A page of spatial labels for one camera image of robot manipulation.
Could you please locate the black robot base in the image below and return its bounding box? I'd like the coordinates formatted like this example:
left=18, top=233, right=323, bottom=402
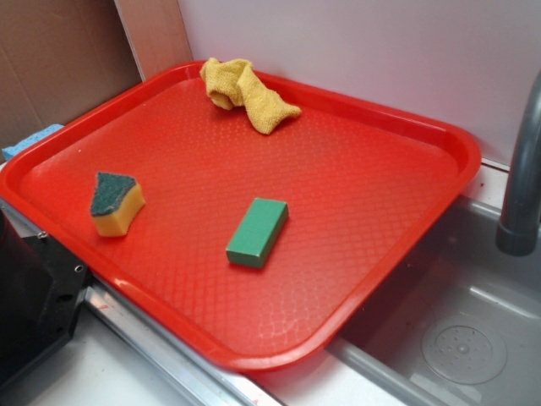
left=1, top=214, right=90, bottom=389

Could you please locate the green rectangular block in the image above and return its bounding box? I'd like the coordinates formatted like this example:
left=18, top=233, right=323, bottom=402
left=226, top=198, right=289, bottom=269

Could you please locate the red plastic tray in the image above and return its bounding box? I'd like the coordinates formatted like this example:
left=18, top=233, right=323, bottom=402
left=1, top=63, right=481, bottom=371

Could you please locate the yellow crumpled cloth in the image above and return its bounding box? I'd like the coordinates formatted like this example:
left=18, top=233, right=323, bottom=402
left=199, top=58, right=302, bottom=135

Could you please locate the yellow sponge with green top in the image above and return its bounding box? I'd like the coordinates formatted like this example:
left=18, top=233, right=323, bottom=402
left=90, top=172, right=145, bottom=238

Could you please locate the grey plastic sink basin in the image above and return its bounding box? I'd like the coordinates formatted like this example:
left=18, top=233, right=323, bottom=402
left=329, top=197, right=540, bottom=405

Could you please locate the grey metal faucet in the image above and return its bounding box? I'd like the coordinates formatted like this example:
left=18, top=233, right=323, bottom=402
left=495, top=76, right=540, bottom=256

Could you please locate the brown cardboard panel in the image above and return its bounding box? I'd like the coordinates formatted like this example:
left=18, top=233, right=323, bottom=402
left=1, top=1, right=140, bottom=147

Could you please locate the blue sponge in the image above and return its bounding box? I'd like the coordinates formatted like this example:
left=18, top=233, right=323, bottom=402
left=2, top=123, right=63, bottom=162

